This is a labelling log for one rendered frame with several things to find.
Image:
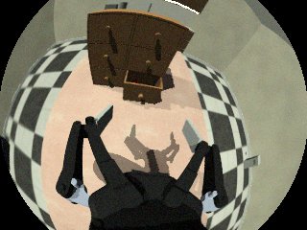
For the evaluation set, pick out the brown wooden chest of drawers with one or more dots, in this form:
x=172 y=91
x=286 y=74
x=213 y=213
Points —
x=149 y=14

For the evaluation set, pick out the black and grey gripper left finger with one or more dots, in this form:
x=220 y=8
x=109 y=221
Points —
x=70 y=183

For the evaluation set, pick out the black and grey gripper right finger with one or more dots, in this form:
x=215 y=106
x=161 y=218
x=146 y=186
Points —
x=213 y=192

